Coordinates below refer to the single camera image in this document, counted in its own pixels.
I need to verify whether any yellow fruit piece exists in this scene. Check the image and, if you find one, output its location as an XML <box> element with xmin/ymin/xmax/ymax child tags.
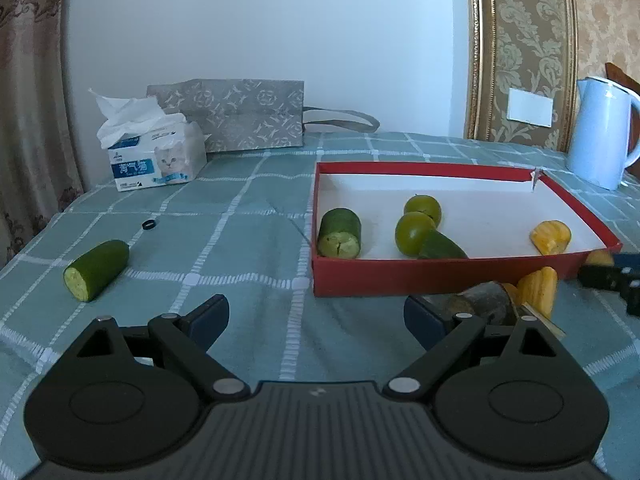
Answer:
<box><xmin>529</xmin><ymin>220</ymin><xmax>572</xmax><ymax>256</ymax></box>

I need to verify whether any round green lime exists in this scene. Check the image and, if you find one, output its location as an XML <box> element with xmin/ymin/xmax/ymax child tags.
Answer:
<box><xmin>404</xmin><ymin>194</ymin><xmax>442</xmax><ymax>226</ymax></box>
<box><xmin>395</xmin><ymin>211</ymin><xmax>436</xmax><ymax>257</ymax></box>

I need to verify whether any short cut cucumber piece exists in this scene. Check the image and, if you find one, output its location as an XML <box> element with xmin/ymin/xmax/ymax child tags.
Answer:
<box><xmin>317</xmin><ymin>208</ymin><xmax>361</xmax><ymax>259</ymax></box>

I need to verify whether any small round brown fruit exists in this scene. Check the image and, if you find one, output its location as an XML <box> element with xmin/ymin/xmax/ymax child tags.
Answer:
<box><xmin>585</xmin><ymin>250</ymin><xmax>615</xmax><ymax>266</ymax></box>

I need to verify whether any yellow fruit piece outside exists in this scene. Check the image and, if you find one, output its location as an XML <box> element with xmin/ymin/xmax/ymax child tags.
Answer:
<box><xmin>518</xmin><ymin>266</ymin><xmax>558</xmax><ymax>318</ymax></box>

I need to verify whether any light blue electric kettle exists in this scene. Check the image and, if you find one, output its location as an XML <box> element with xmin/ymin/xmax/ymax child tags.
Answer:
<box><xmin>566</xmin><ymin>76</ymin><xmax>640</xmax><ymax>191</ymax></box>

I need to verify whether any cucumber piece on cloth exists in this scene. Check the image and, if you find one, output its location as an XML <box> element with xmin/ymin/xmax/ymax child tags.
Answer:
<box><xmin>63</xmin><ymin>240</ymin><xmax>129</xmax><ymax>302</ymax></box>

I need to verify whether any red shallow cardboard box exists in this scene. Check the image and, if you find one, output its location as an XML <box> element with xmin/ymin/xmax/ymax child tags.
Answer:
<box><xmin>311</xmin><ymin>162</ymin><xmax>622</xmax><ymax>297</ymax></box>

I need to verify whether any green mango wedge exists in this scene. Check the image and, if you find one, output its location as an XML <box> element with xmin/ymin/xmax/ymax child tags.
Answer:
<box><xmin>418</xmin><ymin>230</ymin><xmax>468</xmax><ymax>259</ymax></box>

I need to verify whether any patterned beige curtain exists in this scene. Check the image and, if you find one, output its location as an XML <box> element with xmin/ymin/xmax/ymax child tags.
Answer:
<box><xmin>0</xmin><ymin>0</ymin><xmax>84</xmax><ymax>263</ymax></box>

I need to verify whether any cat print tissue box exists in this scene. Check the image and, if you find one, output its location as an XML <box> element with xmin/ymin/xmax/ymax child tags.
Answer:
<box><xmin>94</xmin><ymin>94</ymin><xmax>207</xmax><ymax>192</ymax></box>

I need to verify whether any grey patterned gift bag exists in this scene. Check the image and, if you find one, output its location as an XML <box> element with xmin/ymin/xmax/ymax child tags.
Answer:
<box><xmin>146</xmin><ymin>79</ymin><xmax>380</xmax><ymax>153</ymax></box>

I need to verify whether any white wall switch plate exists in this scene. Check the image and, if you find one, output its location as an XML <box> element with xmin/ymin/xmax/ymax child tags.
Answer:
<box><xmin>506</xmin><ymin>88</ymin><xmax>553</xmax><ymax>128</ymax></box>

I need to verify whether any gold framed wall panel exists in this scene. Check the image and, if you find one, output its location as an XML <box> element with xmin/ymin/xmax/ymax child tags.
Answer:
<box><xmin>463</xmin><ymin>0</ymin><xmax>640</xmax><ymax>154</ymax></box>

